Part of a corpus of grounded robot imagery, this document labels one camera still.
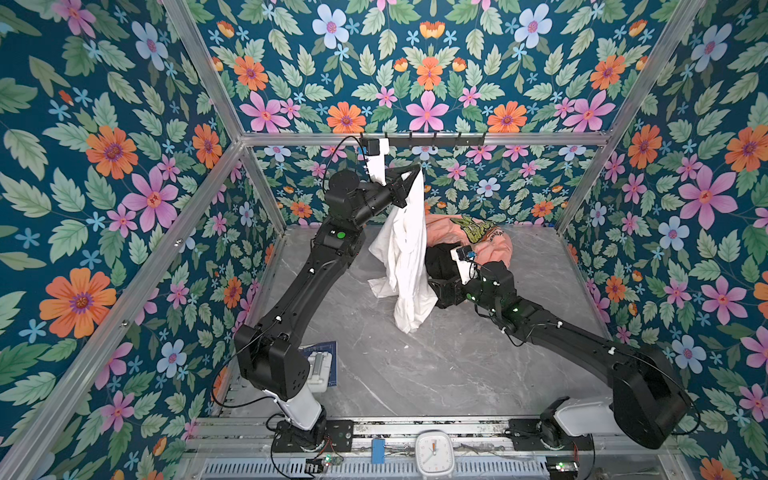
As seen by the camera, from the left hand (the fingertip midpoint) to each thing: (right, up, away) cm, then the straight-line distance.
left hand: (424, 157), depth 60 cm
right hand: (+7, -25, +21) cm, 33 cm away
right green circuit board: (+34, -71, +10) cm, 79 cm away
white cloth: (-5, -20, +13) cm, 24 cm away
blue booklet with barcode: (-26, -49, +28) cm, 62 cm away
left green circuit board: (-22, -70, +10) cm, 74 cm away
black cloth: (+7, -23, +33) cm, 41 cm away
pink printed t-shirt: (+27, -16, +48) cm, 58 cm away
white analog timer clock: (+3, -67, +9) cm, 68 cm away
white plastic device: (-28, -51, +23) cm, 63 cm away
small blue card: (-11, -68, +12) cm, 70 cm away
